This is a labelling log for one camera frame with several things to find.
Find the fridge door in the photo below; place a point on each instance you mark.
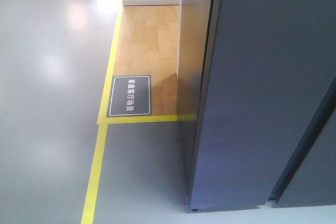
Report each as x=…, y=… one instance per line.
x=272, y=64

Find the grey fridge body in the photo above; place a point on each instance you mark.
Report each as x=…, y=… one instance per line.
x=309, y=176

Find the dark blue floor sign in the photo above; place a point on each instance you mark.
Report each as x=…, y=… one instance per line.
x=130, y=96

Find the yellow floor tape line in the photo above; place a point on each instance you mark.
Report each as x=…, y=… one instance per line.
x=63, y=159

